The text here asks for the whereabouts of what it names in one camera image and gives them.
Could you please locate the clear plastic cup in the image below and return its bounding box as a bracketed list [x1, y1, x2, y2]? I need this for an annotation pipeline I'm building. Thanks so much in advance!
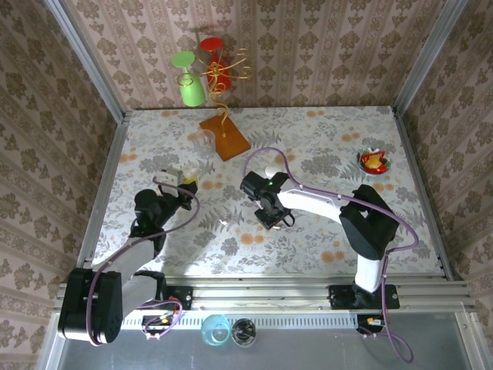
[190, 129, 216, 159]

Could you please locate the green wine glass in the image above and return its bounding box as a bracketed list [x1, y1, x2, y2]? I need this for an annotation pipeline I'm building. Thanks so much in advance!
[170, 50, 206, 108]

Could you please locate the small bowl of candy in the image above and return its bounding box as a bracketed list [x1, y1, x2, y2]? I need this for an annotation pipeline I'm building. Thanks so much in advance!
[356, 146, 394, 177]

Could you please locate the red wine glass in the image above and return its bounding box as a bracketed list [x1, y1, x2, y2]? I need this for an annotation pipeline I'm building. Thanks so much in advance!
[199, 36, 232, 92]

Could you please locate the blue glass cup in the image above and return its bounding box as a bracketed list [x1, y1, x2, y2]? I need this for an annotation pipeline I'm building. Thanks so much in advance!
[200, 314, 233, 347]

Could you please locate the dark glass cup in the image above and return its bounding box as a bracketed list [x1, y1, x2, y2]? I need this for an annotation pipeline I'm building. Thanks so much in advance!
[230, 318, 258, 348]

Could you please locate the grey metal shelf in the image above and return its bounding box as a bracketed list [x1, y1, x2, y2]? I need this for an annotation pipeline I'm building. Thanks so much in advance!
[36, 304, 482, 370]

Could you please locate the aluminium table edge rail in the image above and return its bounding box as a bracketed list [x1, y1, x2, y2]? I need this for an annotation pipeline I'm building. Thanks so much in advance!
[79, 111, 130, 271]
[391, 106, 455, 281]

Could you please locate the gold wire rack wooden base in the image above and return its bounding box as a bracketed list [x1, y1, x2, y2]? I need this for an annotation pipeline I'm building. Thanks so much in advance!
[176, 48, 255, 162]

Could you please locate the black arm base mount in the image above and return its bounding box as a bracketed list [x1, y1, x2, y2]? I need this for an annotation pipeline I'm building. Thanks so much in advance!
[328, 284, 401, 311]
[153, 284, 193, 311]

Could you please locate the aluminium mounting rail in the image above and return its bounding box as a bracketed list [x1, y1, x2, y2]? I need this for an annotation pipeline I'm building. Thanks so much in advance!
[53, 275, 477, 311]

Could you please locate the white slotted cable duct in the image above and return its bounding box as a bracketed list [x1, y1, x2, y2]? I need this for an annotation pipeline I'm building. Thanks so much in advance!
[119, 311, 359, 331]

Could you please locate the aluminium frame post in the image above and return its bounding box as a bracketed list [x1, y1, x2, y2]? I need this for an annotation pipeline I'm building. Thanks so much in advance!
[392, 0, 469, 115]
[44, 0, 128, 123]

